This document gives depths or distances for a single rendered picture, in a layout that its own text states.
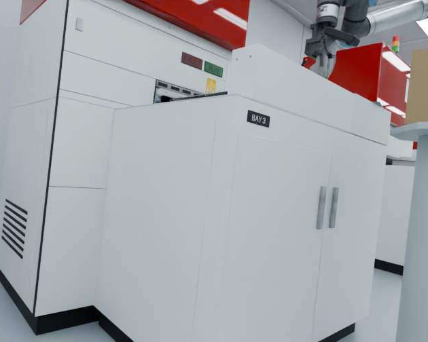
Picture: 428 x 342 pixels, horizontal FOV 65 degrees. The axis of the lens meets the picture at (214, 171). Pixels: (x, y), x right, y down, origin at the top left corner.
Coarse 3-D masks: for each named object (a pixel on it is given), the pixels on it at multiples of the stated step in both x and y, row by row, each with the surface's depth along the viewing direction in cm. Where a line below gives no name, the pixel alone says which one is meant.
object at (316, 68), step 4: (316, 60) 114; (324, 60) 111; (316, 64) 114; (324, 64) 111; (312, 68) 115; (316, 68) 114; (320, 68) 112; (324, 68) 112; (316, 72) 114; (320, 72) 113; (324, 72) 112; (324, 76) 113
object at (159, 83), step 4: (156, 80) 136; (156, 84) 136; (160, 84) 137; (164, 84) 139; (168, 84) 140; (164, 88) 139; (168, 88) 140; (172, 88) 141; (176, 88) 143; (180, 88) 144; (184, 88) 146; (180, 92) 144; (184, 92) 146; (188, 92) 147; (192, 92) 149; (196, 92) 150
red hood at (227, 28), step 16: (32, 0) 147; (128, 0) 123; (144, 0) 124; (160, 0) 129; (176, 0) 134; (192, 0) 139; (208, 0) 145; (224, 0) 151; (240, 0) 158; (160, 16) 134; (176, 16) 134; (192, 16) 140; (208, 16) 146; (224, 16) 152; (240, 16) 159; (192, 32) 146; (208, 32) 146; (224, 32) 153; (240, 32) 160
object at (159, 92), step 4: (156, 88) 136; (160, 88) 136; (156, 92) 135; (160, 92) 137; (164, 92) 138; (168, 92) 139; (172, 92) 140; (176, 92) 142; (156, 96) 135; (160, 96) 137; (168, 96) 140; (172, 96) 141; (176, 96) 142; (180, 96) 143; (184, 96) 145; (156, 100) 136; (160, 100) 137
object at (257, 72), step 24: (240, 48) 88; (264, 48) 85; (240, 72) 87; (264, 72) 86; (288, 72) 92; (312, 72) 100; (264, 96) 86; (288, 96) 93; (312, 96) 101; (336, 96) 112; (336, 120) 113
